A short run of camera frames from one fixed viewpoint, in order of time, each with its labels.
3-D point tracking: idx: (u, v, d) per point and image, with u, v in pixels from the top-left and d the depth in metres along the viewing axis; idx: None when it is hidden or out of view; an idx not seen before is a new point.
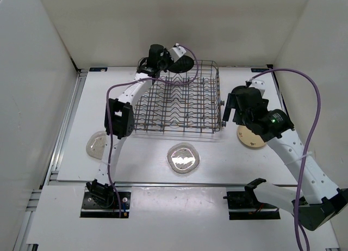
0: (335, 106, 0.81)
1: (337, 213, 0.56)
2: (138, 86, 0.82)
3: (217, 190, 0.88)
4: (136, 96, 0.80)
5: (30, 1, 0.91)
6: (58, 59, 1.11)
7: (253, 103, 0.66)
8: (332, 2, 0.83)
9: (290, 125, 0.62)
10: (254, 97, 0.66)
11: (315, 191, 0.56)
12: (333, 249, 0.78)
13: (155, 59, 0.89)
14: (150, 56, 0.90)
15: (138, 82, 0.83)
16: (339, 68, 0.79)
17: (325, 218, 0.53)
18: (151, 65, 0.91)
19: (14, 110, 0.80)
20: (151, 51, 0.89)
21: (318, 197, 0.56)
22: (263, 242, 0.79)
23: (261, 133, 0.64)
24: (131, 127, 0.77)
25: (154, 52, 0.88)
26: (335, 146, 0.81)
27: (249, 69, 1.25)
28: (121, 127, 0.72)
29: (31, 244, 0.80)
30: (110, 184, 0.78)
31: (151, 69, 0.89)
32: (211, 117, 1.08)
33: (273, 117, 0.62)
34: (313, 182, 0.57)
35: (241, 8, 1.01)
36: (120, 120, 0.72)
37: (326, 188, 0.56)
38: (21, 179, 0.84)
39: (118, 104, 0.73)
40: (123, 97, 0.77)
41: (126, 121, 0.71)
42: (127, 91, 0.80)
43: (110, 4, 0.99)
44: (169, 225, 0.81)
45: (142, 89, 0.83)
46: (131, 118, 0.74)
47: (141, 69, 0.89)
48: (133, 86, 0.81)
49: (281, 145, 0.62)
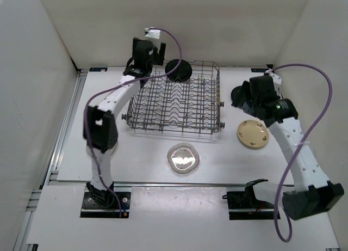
0: (334, 106, 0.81)
1: (324, 207, 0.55)
2: (124, 90, 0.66)
3: (217, 190, 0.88)
4: (119, 103, 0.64)
5: (30, 1, 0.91)
6: (58, 59, 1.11)
7: (263, 90, 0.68)
8: (332, 2, 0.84)
9: (294, 114, 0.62)
10: (266, 83, 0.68)
11: (303, 178, 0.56)
12: (333, 248, 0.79)
13: (143, 59, 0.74)
14: (137, 55, 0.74)
15: (123, 86, 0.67)
16: (339, 69, 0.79)
17: (311, 207, 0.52)
18: (138, 65, 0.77)
19: (15, 110, 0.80)
20: (138, 49, 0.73)
21: (305, 185, 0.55)
22: (263, 242, 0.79)
23: (265, 118, 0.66)
24: (115, 138, 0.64)
25: (142, 50, 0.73)
26: (334, 146, 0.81)
27: (249, 69, 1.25)
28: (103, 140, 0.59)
29: (31, 244, 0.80)
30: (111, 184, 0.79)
31: (141, 72, 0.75)
32: (210, 118, 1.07)
33: (279, 104, 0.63)
34: (304, 170, 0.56)
35: (241, 8, 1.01)
36: (101, 132, 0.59)
37: (316, 178, 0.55)
38: (21, 179, 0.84)
39: (98, 111, 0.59)
40: (104, 104, 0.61)
41: (110, 131, 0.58)
42: (109, 97, 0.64)
43: (110, 4, 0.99)
44: (169, 225, 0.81)
45: (126, 95, 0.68)
46: (113, 130, 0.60)
47: (129, 71, 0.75)
48: (116, 91, 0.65)
49: (280, 130, 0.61)
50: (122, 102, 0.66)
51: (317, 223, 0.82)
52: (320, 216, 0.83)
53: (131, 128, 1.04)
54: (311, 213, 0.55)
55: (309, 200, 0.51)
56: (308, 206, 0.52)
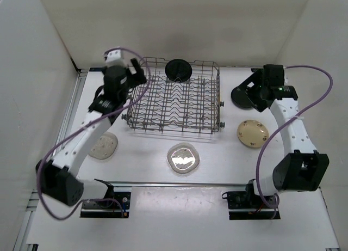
0: (334, 106, 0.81)
1: (308, 178, 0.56)
2: (86, 136, 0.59)
3: (216, 190, 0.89)
4: (81, 151, 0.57)
5: (30, 1, 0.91)
6: (58, 59, 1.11)
7: (272, 75, 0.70)
8: (332, 2, 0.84)
9: (294, 96, 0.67)
10: (276, 70, 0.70)
11: (291, 143, 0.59)
12: (333, 248, 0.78)
13: (113, 91, 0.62)
14: (107, 86, 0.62)
15: (86, 128, 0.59)
16: (339, 68, 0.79)
17: (296, 167, 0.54)
18: (109, 97, 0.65)
19: (14, 110, 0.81)
20: (106, 78, 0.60)
21: (291, 148, 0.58)
22: (263, 241, 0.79)
23: (267, 99, 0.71)
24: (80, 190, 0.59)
25: (111, 81, 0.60)
26: (334, 146, 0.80)
27: (249, 69, 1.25)
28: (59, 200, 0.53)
29: (31, 244, 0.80)
30: (107, 185, 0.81)
31: (110, 105, 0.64)
32: (210, 118, 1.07)
33: (281, 87, 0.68)
34: (293, 137, 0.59)
35: (241, 8, 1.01)
36: (57, 191, 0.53)
37: (303, 145, 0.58)
38: (21, 179, 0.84)
39: (52, 167, 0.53)
40: (61, 157, 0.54)
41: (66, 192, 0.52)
42: (68, 146, 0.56)
43: (110, 4, 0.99)
44: (169, 225, 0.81)
45: (90, 139, 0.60)
46: (72, 187, 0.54)
47: (95, 105, 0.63)
48: (76, 138, 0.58)
49: (277, 106, 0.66)
50: (85, 148, 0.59)
51: (317, 222, 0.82)
52: (320, 215, 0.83)
53: (131, 128, 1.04)
54: (298, 183, 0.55)
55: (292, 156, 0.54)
56: (292, 164, 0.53)
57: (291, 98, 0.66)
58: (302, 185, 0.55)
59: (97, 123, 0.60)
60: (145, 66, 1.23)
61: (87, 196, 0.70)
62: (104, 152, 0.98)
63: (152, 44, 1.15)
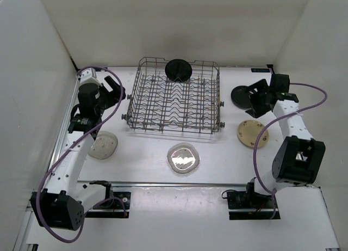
0: (334, 106, 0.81)
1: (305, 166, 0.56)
2: (74, 156, 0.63)
3: (216, 190, 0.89)
4: (73, 172, 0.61)
5: (30, 1, 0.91)
6: (58, 59, 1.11)
7: (278, 83, 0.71)
8: (332, 1, 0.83)
9: (296, 99, 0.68)
10: (282, 80, 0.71)
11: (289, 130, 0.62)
12: (333, 249, 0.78)
13: (90, 105, 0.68)
14: (83, 103, 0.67)
15: (72, 150, 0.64)
16: (339, 68, 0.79)
17: (292, 153, 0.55)
18: (86, 114, 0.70)
19: (14, 110, 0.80)
20: (81, 96, 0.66)
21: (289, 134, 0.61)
22: (263, 241, 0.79)
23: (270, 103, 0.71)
24: (81, 212, 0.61)
25: (87, 97, 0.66)
26: (334, 146, 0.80)
27: (249, 69, 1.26)
28: (64, 225, 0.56)
29: (31, 244, 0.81)
30: (106, 185, 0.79)
31: (89, 121, 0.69)
32: (210, 118, 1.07)
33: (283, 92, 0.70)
34: (292, 127, 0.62)
35: (241, 8, 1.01)
36: (59, 217, 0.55)
37: (300, 133, 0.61)
38: (21, 179, 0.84)
39: (48, 196, 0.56)
40: (54, 183, 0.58)
41: (69, 214, 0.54)
42: (58, 171, 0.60)
43: (110, 4, 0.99)
44: (169, 225, 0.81)
45: (79, 158, 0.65)
46: (74, 208, 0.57)
47: (75, 124, 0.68)
48: (65, 162, 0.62)
49: (279, 105, 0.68)
50: (75, 167, 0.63)
51: (316, 222, 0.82)
52: (319, 215, 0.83)
53: (131, 128, 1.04)
54: (294, 171, 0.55)
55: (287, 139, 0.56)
56: (287, 147, 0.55)
57: (291, 100, 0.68)
58: (298, 173, 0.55)
59: (81, 141, 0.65)
60: (145, 66, 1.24)
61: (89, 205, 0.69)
62: (104, 152, 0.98)
63: (152, 44, 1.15)
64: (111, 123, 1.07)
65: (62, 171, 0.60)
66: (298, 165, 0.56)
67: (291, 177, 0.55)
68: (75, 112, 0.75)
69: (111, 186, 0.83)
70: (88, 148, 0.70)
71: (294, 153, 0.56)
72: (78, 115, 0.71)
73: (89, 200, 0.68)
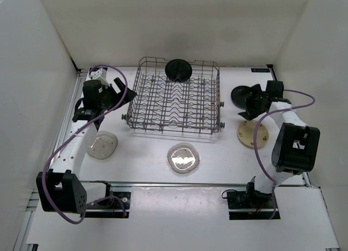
0: (334, 106, 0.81)
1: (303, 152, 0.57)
2: (79, 140, 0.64)
3: (217, 190, 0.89)
4: (78, 155, 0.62)
5: (30, 1, 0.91)
6: (58, 59, 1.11)
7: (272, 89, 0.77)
8: (332, 2, 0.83)
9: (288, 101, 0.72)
10: (275, 86, 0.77)
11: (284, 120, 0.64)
12: (333, 248, 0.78)
13: (93, 97, 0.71)
14: (87, 95, 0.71)
15: (77, 135, 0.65)
16: (339, 68, 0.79)
17: (290, 137, 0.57)
18: (89, 106, 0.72)
19: (14, 110, 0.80)
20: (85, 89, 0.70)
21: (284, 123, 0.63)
22: (263, 241, 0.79)
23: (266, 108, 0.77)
24: (83, 196, 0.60)
25: (91, 89, 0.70)
26: (334, 146, 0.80)
27: (249, 69, 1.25)
28: (69, 206, 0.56)
29: (31, 244, 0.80)
30: (105, 184, 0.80)
31: (92, 111, 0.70)
32: (210, 118, 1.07)
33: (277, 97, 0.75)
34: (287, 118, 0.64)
35: (241, 8, 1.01)
36: (63, 196, 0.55)
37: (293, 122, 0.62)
38: (21, 179, 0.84)
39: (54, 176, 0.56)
40: (60, 164, 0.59)
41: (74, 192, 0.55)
42: (64, 153, 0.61)
43: (110, 3, 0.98)
44: (169, 225, 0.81)
45: (83, 144, 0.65)
46: (78, 190, 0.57)
47: (78, 115, 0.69)
48: (70, 145, 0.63)
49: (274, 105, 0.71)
50: (80, 152, 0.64)
51: (316, 222, 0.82)
52: (319, 215, 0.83)
53: (131, 128, 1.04)
54: (293, 157, 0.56)
55: (285, 125, 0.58)
56: (285, 132, 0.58)
57: (285, 102, 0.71)
58: (297, 159, 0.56)
59: (85, 128, 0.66)
60: (145, 66, 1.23)
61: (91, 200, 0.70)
62: (104, 152, 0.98)
63: (152, 44, 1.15)
64: (111, 123, 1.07)
65: (67, 153, 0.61)
66: (296, 151, 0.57)
67: (290, 163, 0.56)
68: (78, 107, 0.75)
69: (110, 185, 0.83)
70: (92, 138, 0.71)
71: (291, 138, 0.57)
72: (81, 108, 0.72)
73: (90, 191, 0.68)
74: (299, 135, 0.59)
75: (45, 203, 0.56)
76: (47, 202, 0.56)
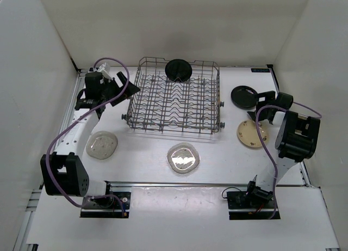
0: (333, 106, 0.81)
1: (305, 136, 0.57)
2: (81, 126, 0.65)
3: (217, 190, 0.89)
4: (80, 140, 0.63)
5: (30, 1, 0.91)
6: (58, 59, 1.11)
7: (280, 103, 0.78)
8: (332, 2, 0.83)
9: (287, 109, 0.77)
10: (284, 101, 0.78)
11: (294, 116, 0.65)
12: (333, 249, 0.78)
13: (95, 87, 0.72)
14: (89, 85, 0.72)
15: (79, 121, 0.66)
16: (339, 69, 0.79)
17: (293, 121, 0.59)
18: (91, 96, 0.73)
19: (14, 110, 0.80)
20: (87, 79, 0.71)
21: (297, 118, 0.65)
22: (263, 241, 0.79)
23: None
24: (86, 181, 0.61)
25: (92, 80, 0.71)
26: (334, 146, 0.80)
27: (249, 69, 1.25)
28: (73, 187, 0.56)
29: (31, 244, 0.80)
30: (105, 183, 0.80)
31: (94, 101, 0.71)
32: (210, 118, 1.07)
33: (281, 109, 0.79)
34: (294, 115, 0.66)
35: (240, 8, 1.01)
36: (67, 179, 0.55)
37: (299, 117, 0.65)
38: (21, 179, 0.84)
39: (57, 158, 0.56)
40: (63, 147, 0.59)
41: (76, 175, 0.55)
42: (67, 138, 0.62)
43: (110, 3, 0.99)
44: (169, 225, 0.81)
45: (86, 130, 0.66)
46: (81, 172, 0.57)
47: (81, 104, 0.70)
48: (73, 130, 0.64)
49: None
50: (82, 138, 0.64)
51: (316, 222, 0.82)
52: (319, 215, 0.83)
53: (131, 128, 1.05)
54: (296, 139, 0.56)
55: (289, 112, 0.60)
56: (289, 116, 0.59)
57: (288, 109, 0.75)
58: (299, 141, 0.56)
59: (88, 115, 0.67)
60: (145, 66, 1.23)
61: (91, 193, 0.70)
62: (104, 152, 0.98)
63: (152, 44, 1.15)
64: (111, 123, 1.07)
65: (70, 138, 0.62)
66: (299, 136, 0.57)
67: (292, 146, 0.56)
68: (81, 97, 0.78)
69: (109, 185, 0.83)
70: (93, 127, 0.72)
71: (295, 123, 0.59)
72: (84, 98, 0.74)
73: (91, 185, 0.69)
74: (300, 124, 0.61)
75: (49, 186, 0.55)
76: (50, 184, 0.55)
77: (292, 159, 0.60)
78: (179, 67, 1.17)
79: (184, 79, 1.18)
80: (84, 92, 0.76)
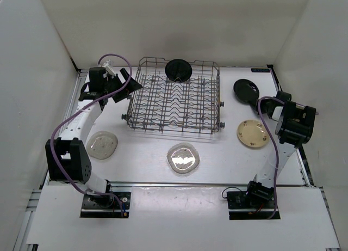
0: (335, 106, 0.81)
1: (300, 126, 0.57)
2: (85, 115, 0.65)
3: (217, 190, 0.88)
4: (84, 128, 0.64)
5: (30, 1, 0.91)
6: (58, 59, 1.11)
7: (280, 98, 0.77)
8: (333, 2, 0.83)
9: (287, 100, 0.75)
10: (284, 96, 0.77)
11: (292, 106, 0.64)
12: (333, 248, 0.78)
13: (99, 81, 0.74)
14: (93, 79, 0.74)
15: (83, 111, 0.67)
16: (340, 69, 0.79)
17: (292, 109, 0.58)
18: (94, 89, 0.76)
19: (14, 110, 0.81)
20: (91, 72, 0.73)
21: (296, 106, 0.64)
22: (264, 242, 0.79)
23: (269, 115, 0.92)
24: (88, 167, 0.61)
25: (95, 73, 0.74)
26: (336, 146, 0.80)
27: (249, 69, 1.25)
28: (76, 172, 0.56)
29: (31, 244, 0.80)
30: (105, 182, 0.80)
31: (97, 93, 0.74)
32: (210, 118, 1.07)
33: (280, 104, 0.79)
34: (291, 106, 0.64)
35: (240, 8, 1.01)
36: (70, 164, 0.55)
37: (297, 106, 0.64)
38: (21, 179, 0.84)
39: (62, 142, 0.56)
40: (67, 133, 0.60)
41: (80, 159, 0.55)
42: (70, 125, 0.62)
43: (110, 4, 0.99)
44: (169, 226, 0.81)
45: (89, 120, 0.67)
46: (84, 158, 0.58)
47: (84, 96, 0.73)
48: (77, 118, 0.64)
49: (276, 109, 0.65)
50: (86, 127, 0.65)
51: (317, 222, 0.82)
52: (320, 215, 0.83)
53: (131, 128, 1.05)
54: (294, 125, 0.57)
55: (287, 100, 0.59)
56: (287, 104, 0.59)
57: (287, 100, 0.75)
58: (298, 127, 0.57)
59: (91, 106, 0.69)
60: (145, 67, 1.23)
61: (93, 188, 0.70)
62: (104, 152, 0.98)
63: (153, 44, 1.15)
64: (111, 123, 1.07)
65: (74, 124, 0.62)
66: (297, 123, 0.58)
67: (292, 133, 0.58)
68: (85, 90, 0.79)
69: (109, 184, 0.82)
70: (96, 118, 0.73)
71: (293, 109, 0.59)
72: (87, 91, 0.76)
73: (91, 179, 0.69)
74: (298, 114, 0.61)
75: (53, 171, 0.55)
76: (54, 170, 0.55)
77: (293, 145, 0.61)
78: (179, 67, 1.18)
79: (184, 79, 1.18)
80: (88, 85, 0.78)
